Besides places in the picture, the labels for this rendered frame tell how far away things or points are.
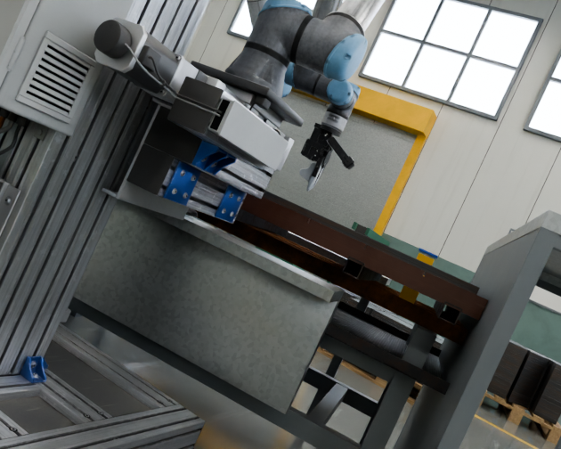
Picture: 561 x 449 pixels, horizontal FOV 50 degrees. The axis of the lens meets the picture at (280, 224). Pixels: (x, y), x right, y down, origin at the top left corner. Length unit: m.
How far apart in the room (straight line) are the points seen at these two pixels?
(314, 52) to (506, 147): 9.09
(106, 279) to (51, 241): 0.59
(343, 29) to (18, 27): 0.72
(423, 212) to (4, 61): 9.50
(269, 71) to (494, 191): 8.96
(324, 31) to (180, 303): 0.88
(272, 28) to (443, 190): 8.99
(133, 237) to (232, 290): 0.36
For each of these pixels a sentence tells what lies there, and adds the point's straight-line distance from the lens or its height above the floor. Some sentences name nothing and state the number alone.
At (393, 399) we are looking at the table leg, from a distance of 1.80.
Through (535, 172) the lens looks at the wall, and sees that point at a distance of 10.32.
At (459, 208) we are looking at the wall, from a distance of 10.25.
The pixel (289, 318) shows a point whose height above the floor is 0.54.
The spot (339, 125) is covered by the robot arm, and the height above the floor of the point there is 1.14.
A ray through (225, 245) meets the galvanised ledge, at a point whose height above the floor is 0.66.
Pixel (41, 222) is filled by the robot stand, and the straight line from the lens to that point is 1.32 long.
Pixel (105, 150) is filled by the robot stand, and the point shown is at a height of 0.77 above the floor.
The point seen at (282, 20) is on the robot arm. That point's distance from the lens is 1.47.
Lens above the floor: 0.79
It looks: 1 degrees down
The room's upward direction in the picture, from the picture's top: 25 degrees clockwise
